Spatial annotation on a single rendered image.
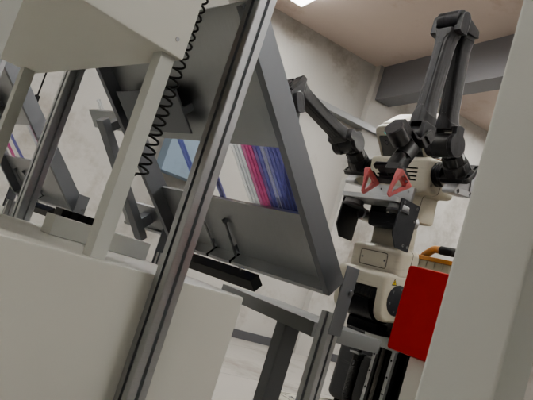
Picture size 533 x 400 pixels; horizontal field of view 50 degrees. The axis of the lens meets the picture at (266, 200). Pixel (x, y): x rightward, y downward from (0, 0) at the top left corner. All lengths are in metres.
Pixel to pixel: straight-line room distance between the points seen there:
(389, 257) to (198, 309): 0.96
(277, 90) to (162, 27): 0.30
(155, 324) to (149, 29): 0.51
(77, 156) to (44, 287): 4.02
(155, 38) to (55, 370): 0.58
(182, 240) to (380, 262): 1.07
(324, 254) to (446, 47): 0.81
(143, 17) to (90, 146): 3.99
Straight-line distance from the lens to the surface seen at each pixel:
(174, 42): 1.06
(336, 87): 6.05
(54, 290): 0.98
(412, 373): 1.10
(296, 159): 1.26
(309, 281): 1.48
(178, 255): 1.04
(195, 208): 1.04
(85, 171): 4.97
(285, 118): 1.23
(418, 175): 1.99
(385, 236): 2.04
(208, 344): 1.19
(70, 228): 1.35
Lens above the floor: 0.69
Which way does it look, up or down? 7 degrees up
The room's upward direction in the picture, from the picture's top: 18 degrees clockwise
